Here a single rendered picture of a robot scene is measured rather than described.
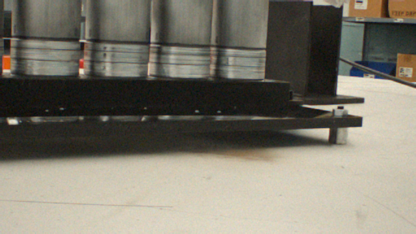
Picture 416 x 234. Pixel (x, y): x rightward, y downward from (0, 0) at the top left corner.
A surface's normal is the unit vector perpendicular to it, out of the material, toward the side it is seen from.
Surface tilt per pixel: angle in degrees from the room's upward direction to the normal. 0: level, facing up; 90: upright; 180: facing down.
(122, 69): 90
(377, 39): 90
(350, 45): 90
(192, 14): 90
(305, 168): 0
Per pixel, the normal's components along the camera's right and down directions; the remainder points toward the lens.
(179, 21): -0.07, 0.11
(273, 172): 0.06, -0.99
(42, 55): 0.18, 0.12
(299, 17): -0.72, 0.04
